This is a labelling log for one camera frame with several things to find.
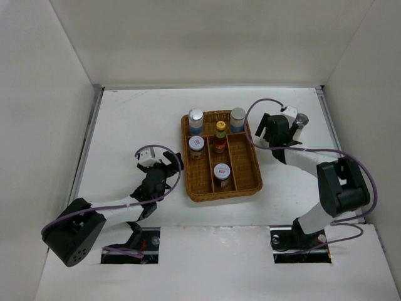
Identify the brown wicker divided tray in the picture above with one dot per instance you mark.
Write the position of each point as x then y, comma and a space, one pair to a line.
239, 155

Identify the dark cap salt shaker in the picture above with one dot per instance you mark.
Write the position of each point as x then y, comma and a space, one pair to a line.
301, 121

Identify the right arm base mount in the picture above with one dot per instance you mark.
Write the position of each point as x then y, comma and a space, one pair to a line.
292, 247

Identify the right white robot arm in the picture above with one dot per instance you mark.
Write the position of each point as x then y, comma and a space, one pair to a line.
316, 218

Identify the black knob white powder bottle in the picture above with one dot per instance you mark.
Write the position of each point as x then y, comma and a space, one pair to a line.
263, 142

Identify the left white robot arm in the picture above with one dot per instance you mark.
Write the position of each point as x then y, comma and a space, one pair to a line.
113, 226

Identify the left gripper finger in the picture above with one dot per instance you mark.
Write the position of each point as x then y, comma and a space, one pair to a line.
176, 163
159, 163

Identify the red sauce bottle yellow cap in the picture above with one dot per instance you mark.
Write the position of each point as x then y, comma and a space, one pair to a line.
220, 137

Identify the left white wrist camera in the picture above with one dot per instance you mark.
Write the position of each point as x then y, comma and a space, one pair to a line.
147, 158

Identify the tall blue label jar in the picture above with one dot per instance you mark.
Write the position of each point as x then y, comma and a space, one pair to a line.
237, 117

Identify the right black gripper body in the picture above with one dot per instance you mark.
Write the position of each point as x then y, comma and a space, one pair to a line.
269, 137

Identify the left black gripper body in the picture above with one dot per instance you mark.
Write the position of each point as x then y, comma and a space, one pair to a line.
168, 170

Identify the dark paste jar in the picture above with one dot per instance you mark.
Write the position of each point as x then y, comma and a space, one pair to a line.
196, 146
222, 173

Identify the left aluminium table rail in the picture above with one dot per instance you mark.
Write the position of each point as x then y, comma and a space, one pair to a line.
85, 147

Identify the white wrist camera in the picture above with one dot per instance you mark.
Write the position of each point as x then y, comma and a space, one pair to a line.
289, 112
147, 158

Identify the aluminium table rail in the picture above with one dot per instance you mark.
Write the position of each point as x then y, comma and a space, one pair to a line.
85, 147
340, 150

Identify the right aluminium table rail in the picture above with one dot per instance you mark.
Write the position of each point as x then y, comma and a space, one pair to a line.
340, 150

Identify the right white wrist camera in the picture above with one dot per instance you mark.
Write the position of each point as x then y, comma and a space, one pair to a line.
289, 112

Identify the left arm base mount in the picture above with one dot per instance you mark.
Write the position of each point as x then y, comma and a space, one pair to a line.
139, 246

